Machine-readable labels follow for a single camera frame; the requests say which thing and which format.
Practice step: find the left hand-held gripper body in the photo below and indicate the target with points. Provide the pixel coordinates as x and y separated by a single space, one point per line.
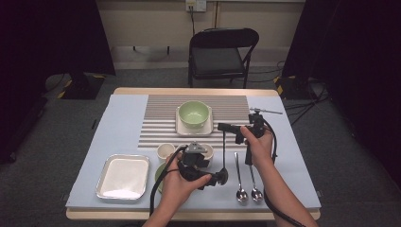
194 160

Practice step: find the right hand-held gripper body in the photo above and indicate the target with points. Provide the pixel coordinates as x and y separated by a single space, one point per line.
257 126

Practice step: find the metal spoon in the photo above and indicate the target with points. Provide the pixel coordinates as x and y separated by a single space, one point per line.
241 195
224 151
256 194

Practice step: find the white ceramic cup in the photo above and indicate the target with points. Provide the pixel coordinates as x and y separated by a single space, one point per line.
181 147
165 150
210 154

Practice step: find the green bowl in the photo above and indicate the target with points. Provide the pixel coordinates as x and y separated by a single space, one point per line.
160 176
193 115

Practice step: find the person's right hand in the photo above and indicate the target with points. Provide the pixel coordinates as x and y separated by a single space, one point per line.
261 151

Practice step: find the person's left hand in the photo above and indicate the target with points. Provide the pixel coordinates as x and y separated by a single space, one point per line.
178 195

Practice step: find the striped placemat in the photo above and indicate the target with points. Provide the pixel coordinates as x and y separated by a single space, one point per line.
157 126

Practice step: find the black stand base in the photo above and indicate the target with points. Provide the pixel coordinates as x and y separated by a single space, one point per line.
293 90
82 88

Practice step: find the black folding chair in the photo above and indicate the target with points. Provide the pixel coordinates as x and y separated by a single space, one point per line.
217 60

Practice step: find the light blue table board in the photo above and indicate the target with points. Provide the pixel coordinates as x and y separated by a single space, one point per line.
123 119

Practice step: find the small black bar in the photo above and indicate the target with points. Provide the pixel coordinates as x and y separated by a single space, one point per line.
94 124

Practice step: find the black curtain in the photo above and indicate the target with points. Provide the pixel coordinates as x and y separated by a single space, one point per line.
47 47
356 63

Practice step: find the white wall socket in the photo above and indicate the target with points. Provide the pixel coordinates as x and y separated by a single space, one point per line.
196 4

